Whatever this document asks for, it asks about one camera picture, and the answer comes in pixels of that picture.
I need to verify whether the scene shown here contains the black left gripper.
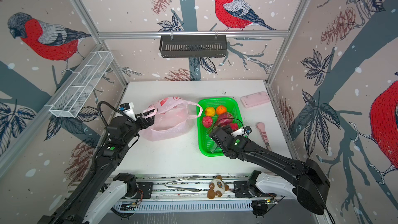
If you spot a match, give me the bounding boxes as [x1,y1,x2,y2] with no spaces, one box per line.
[123,108,155,145]

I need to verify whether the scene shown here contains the green plastic basket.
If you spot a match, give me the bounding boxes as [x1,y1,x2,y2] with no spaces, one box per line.
[197,97,243,157]

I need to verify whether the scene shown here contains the pink plastic bag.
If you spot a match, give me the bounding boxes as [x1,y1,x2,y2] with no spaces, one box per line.
[139,96,203,141]

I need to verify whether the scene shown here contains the red fruit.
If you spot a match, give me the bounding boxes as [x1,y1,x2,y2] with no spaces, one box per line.
[202,116,214,128]

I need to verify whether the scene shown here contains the orange fruit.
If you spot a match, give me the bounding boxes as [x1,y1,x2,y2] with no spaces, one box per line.
[216,105,228,115]

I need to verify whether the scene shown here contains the yellow fruit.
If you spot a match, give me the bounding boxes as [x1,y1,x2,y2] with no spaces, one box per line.
[205,107,216,117]

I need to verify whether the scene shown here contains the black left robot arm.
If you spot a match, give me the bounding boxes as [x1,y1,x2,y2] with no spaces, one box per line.
[38,103,157,224]

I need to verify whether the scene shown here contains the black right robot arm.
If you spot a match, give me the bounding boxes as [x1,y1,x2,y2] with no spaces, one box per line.
[209,126,330,215]

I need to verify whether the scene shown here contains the brown white plush toy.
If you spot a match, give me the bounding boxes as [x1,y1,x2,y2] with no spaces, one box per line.
[207,175,230,200]

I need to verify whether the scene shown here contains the metal tongs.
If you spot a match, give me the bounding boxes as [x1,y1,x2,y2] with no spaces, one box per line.
[164,175,202,193]

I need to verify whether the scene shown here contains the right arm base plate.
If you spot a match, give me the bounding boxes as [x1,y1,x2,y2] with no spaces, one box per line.
[232,181,277,198]

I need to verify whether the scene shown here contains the white wire mesh shelf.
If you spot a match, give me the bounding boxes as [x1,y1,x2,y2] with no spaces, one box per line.
[49,51,114,118]

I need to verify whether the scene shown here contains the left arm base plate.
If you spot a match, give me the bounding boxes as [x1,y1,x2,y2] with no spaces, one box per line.
[133,182,153,200]

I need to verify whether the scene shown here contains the black hanging wall basket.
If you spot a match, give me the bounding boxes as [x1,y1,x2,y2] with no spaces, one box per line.
[159,35,228,58]

